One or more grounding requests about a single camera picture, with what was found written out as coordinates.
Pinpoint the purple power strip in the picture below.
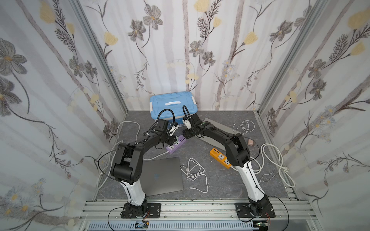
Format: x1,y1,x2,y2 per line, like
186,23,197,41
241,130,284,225
166,135,186,154

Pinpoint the blue lid storage box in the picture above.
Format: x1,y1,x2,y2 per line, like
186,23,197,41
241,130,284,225
149,91,198,126

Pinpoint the orange power strip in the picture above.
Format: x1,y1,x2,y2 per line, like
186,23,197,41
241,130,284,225
210,148,231,169

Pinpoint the white charging cable grey laptop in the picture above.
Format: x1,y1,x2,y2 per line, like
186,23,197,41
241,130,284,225
180,157,209,194

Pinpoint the white charging cable silver laptop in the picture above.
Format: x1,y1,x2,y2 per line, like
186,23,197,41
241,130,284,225
232,120,256,135

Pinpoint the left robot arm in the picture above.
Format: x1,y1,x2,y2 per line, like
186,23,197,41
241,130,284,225
110,108,178,218

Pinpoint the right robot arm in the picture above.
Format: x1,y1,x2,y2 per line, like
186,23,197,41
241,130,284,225
183,106,276,218

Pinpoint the dark grey laptop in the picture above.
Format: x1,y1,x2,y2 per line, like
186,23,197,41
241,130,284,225
140,157,183,196

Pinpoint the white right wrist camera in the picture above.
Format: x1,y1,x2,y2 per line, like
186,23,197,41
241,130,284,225
183,118,192,130

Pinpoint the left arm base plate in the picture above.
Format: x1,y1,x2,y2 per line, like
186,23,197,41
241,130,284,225
120,201,161,219

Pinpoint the metal wire hook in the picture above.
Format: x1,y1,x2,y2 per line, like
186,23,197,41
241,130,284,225
259,172,275,183

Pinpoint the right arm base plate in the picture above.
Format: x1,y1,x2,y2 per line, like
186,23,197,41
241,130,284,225
235,203,276,218

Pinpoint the white slotted cable duct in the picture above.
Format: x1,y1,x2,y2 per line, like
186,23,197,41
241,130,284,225
86,220,259,231

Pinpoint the aluminium rail frame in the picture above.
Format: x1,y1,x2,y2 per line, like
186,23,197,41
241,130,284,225
76,198,323,231

